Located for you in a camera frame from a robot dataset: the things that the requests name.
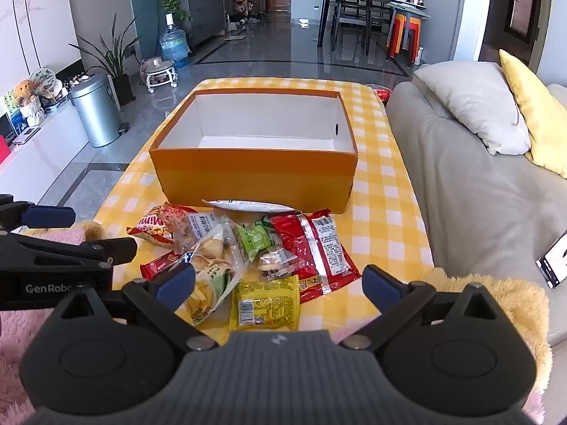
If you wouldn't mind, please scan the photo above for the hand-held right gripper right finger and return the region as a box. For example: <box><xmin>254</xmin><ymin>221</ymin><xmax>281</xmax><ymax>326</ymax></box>
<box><xmin>341</xmin><ymin>265</ymin><xmax>501</xmax><ymax>350</ymax></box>

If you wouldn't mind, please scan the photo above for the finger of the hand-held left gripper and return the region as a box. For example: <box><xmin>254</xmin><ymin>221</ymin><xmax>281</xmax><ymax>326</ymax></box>
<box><xmin>0</xmin><ymin>194</ymin><xmax>76</xmax><ymax>231</ymax></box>
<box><xmin>0</xmin><ymin>231</ymin><xmax>138</xmax><ymax>271</ymax></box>

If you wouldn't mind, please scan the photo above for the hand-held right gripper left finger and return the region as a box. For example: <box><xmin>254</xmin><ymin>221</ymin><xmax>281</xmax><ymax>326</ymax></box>
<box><xmin>55</xmin><ymin>264</ymin><xmax>220</xmax><ymax>352</ymax></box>

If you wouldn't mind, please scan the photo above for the small red snack bar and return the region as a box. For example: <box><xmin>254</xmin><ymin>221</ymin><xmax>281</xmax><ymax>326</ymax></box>
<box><xmin>140</xmin><ymin>250</ymin><xmax>187</xmax><ymax>281</ymax></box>

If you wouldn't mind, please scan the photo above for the clear packet of chips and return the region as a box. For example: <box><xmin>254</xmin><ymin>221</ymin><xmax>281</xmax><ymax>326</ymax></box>
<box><xmin>179</xmin><ymin>226</ymin><xmax>246</xmax><ymax>326</ymax></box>

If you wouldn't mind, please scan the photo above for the red orange snack bag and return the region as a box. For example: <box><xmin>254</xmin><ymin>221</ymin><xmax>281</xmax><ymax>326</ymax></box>
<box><xmin>126</xmin><ymin>204</ymin><xmax>200</xmax><ymax>246</ymax></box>

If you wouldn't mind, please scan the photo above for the clear packet of white balls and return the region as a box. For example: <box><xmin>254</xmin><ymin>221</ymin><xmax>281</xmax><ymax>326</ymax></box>
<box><xmin>175</xmin><ymin>212</ymin><xmax>231</xmax><ymax>253</ymax></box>

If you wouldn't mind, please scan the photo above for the large red snack packet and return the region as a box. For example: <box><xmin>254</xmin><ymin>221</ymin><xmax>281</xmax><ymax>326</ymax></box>
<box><xmin>270</xmin><ymin>212</ymin><xmax>361</xmax><ymax>304</ymax></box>

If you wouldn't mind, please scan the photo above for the yellow snack packet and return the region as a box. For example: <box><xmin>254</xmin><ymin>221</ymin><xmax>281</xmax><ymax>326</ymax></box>
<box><xmin>229</xmin><ymin>274</ymin><xmax>302</xmax><ymax>332</ymax></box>

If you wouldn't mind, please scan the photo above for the clear pastry packet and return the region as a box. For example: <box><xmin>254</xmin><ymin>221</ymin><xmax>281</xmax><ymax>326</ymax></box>
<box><xmin>257</xmin><ymin>248</ymin><xmax>306</xmax><ymax>281</ymax></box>

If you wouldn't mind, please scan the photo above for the long white green snack packet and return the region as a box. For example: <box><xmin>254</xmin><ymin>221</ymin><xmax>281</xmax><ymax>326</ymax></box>
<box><xmin>201</xmin><ymin>199</ymin><xmax>302</xmax><ymax>214</ymax></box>

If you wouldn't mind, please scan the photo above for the orange cardboard box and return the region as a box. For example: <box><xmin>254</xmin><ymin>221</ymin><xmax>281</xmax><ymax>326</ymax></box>
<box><xmin>149</xmin><ymin>89</ymin><xmax>359</xmax><ymax>214</ymax></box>

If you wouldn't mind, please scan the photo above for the pink fluffy blanket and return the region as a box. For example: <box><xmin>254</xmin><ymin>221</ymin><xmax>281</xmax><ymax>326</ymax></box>
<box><xmin>0</xmin><ymin>226</ymin><xmax>116</xmax><ymax>425</ymax></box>

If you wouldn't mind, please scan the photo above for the white low cabinet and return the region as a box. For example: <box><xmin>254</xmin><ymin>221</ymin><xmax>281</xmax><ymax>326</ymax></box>
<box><xmin>0</xmin><ymin>102</ymin><xmax>89</xmax><ymax>204</ymax></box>

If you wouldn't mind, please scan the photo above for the silver metal trash can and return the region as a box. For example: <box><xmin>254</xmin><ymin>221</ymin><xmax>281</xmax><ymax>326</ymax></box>
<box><xmin>68</xmin><ymin>73</ymin><xmax>129</xmax><ymax>148</ymax></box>

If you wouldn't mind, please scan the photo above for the grey sofa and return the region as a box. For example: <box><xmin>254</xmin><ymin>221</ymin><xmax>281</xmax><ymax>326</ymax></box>
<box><xmin>385</xmin><ymin>59</ymin><xmax>567</xmax><ymax>346</ymax></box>

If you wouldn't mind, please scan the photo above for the round hand fan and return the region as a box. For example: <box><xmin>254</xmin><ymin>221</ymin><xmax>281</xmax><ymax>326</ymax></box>
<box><xmin>29</xmin><ymin>67</ymin><xmax>63</xmax><ymax>98</ymax></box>

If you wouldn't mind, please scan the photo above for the yellow fluffy blanket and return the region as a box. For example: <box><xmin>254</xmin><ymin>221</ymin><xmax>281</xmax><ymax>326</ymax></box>
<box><xmin>416</xmin><ymin>270</ymin><xmax>554</xmax><ymax>403</ymax></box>

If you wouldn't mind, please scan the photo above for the potted long-leaf plant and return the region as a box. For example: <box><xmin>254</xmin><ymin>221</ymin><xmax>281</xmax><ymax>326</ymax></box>
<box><xmin>68</xmin><ymin>13</ymin><xmax>138</xmax><ymax>107</ymax></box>

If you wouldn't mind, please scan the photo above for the smartphone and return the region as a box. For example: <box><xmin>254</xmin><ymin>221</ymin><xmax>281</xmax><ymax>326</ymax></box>
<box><xmin>535</xmin><ymin>229</ymin><xmax>567</xmax><ymax>290</ymax></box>

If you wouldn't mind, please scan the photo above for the white wheeled stool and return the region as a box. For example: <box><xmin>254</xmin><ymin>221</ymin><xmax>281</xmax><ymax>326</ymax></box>
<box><xmin>141</xmin><ymin>57</ymin><xmax>179</xmax><ymax>94</ymax></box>

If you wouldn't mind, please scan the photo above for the grey cushion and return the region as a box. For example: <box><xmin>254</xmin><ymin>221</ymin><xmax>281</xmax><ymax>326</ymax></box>
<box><xmin>412</xmin><ymin>61</ymin><xmax>531</xmax><ymax>155</ymax></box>

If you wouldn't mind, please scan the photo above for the blue water jug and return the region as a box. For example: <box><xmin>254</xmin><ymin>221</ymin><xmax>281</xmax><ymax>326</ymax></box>
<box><xmin>159</xmin><ymin>13</ymin><xmax>190</xmax><ymax>69</ymax></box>

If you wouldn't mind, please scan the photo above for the yellow cushion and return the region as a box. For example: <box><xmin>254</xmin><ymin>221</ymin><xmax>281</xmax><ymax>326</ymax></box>
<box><xmin>498</xmin><ymin>49</ymin><xmax>567</xmax><ymax>180</ymax></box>

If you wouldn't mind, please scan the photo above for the orange plastic stool stack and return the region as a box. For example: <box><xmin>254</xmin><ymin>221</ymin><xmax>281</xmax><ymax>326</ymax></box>
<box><xmin>405</xmin><ymin>15</ymin><xmax>423</xmax><ymax>65</ymax></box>
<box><xmin>386</xmin><ymin>12</ymin><xmax>407</xmax><ymax>60</ymax></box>

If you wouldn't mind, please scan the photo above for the dark grey cabinet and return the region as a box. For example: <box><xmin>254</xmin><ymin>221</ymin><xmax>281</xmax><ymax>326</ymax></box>
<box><xmin>179</xmin><ymin>0</ymin><xmax>229</xmax><ymax>47</ymax></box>

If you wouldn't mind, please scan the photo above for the dining table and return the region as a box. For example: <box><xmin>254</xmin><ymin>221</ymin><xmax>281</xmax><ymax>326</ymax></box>
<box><xmin>316</xmin><ymin>0</ymin><xmax>432</xmax><ymax>60</ymax></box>

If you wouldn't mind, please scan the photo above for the dark framed window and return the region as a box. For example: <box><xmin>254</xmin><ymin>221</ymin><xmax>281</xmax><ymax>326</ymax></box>
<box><xmin>505</xmin><ymin>0</ymin><xmax>539</xmax><ymax>45</ymax></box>

